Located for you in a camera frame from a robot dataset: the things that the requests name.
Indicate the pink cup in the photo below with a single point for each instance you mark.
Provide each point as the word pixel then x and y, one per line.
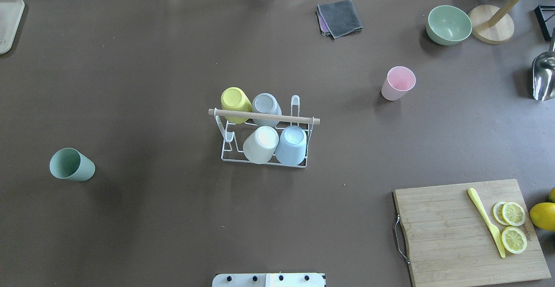
pixel 398 82

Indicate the white wire cup rack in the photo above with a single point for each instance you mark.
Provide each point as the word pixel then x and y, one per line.
pixel 236 126

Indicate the cream plastic tray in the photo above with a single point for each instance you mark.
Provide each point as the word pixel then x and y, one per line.
pixel 10 14

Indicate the white cup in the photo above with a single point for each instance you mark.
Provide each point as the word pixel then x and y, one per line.
pixel 261 144

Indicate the green bowl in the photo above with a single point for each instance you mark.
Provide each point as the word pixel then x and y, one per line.
pixel 448 25

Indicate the yellow cup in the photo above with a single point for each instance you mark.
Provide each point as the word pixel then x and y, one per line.
pixel 234 99

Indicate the light blue cup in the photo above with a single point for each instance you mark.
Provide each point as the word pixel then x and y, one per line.
pixel 292 146

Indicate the lemon slice upper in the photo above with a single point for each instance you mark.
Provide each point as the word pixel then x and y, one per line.
pixel 509 213

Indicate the green cup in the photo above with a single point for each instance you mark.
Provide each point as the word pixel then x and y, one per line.
pixel 70 164

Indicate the wooden cutting board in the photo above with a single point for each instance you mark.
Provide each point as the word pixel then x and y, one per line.
pixel 449 245

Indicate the yellow plastic knife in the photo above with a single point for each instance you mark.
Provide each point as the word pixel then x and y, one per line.
pixel 493 229

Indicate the lemon slice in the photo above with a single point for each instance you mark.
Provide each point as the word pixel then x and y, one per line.
pixel 509 213
pixel 513 240

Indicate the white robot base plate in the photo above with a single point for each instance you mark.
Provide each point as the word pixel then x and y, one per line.
pixel 270 280

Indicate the metal scoop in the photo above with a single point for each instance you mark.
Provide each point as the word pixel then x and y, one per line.
pixel 543 74

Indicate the grey cup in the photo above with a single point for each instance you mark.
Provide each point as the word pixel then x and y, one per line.
pixel 266 103

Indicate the grey folded cloth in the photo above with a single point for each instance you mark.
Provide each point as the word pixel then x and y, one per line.
pixel 338 19

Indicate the wooden stand with round base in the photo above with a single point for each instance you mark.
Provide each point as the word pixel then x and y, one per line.
pixel 491 24

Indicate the lemon slice lower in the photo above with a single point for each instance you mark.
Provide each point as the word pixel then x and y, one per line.
pixel 513 240

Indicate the whole yellow lemon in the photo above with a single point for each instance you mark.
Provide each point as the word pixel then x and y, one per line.
pixel 542 215

